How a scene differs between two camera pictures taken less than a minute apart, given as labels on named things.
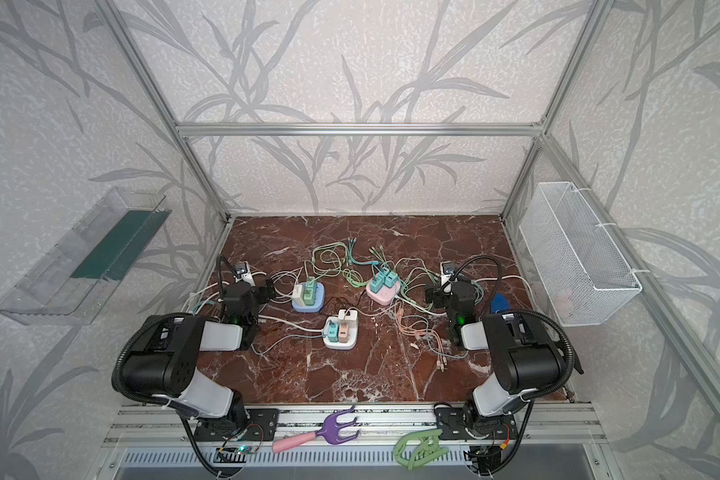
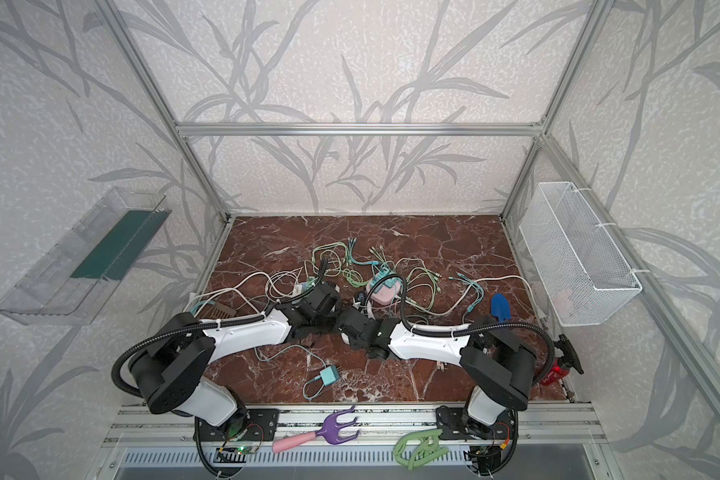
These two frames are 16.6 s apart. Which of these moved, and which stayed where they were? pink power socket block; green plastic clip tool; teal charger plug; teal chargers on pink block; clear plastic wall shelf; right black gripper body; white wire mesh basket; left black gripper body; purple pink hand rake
Moved: left black gripper body; teal charger plug; right black gripper body
Stayed: white wire mesh basket; purple pink hand rake; green plastic clip tool; pink power socket block; clear plastic wall shelf; teal chargers on pink block
